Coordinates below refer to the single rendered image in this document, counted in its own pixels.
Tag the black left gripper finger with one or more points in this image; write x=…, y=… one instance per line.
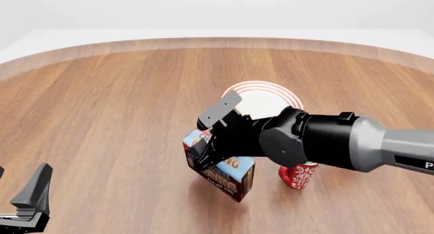
x=35, y=190
x=1, y=172

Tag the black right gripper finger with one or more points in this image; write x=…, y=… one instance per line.
x=207, y=160
x=196, y=149

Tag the small flat plate on stalk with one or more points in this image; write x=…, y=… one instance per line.
x=220, y=109

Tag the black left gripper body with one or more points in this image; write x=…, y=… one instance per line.
x=20, y=223

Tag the red patterned mug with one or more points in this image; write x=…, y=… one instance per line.
x=300, y=176

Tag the white plate with red rings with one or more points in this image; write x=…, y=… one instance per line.
x=262, y=101

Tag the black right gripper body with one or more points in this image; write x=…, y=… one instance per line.
x=237, y=140

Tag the silver and black right robot arm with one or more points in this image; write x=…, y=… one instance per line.
x=339, y=142

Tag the chocolate pudding box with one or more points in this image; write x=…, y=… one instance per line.
x=234, y=184

